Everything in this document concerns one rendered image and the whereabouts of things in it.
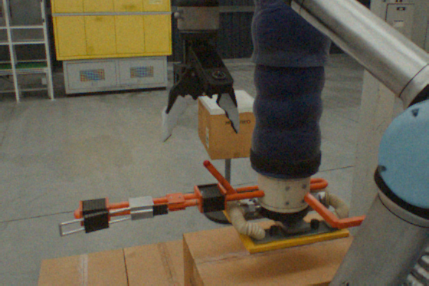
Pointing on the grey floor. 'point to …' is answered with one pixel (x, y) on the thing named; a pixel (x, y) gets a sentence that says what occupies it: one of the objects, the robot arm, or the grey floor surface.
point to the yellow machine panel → (111, 26)
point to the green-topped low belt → (26, 73)
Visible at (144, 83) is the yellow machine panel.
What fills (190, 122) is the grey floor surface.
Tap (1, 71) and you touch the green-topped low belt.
